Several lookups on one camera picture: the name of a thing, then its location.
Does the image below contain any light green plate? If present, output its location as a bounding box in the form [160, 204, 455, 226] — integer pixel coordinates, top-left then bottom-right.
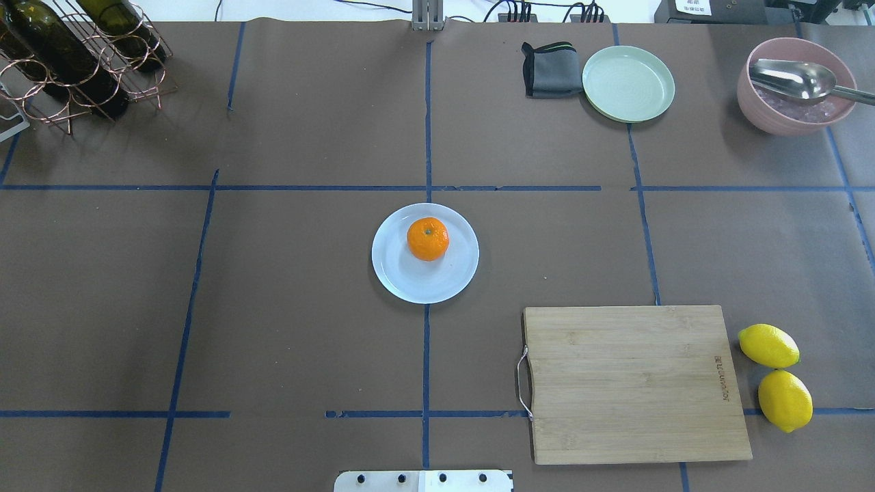
[582, 46, 676, 124]

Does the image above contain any black computer box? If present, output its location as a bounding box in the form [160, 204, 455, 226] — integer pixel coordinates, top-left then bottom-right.
[654, 1, 794, 25]

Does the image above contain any yellow lemon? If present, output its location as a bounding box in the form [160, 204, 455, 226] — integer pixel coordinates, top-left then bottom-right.
[757, 370, 813, 433]
[738, 323, 800, 370]

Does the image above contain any orange mandarin fruit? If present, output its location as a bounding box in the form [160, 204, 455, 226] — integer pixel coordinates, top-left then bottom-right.
[406, 216, 450, 262]

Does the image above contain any dark wine bottle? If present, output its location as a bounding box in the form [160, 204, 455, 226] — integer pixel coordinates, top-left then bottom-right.
[2, 1, 129, 120]
[77, 1, 167, 74]

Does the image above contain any grey folded cloth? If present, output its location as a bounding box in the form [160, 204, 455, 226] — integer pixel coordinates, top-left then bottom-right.
[522, 41, 584, 99]

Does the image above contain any bamboo cutting board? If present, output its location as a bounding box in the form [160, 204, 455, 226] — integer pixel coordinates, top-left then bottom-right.
[522, 305, 753, 466]

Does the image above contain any pink bowl with ice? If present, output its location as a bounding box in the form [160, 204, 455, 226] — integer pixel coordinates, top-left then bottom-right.
[736, 37, 859, 136]

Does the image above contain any aluminium frame post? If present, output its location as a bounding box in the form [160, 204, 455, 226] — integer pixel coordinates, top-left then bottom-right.
[412, 0, 446, 31]

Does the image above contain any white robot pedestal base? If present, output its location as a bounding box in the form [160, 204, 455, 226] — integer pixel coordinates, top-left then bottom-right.
[332, 468, 515, 491]

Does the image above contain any copper wire bottle rack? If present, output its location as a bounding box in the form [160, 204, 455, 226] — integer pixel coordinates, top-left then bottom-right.
[2, 1, 179, 135]

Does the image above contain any light blue plate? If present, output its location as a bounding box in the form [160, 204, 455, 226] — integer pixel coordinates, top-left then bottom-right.
[371, 203, 479, 304]

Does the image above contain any metal scoop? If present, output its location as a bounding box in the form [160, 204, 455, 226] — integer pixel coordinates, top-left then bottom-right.
[748, 58, 874, 106]

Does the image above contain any black power strip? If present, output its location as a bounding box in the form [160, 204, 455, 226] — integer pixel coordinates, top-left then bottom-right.
[483, 1, 610, 24]

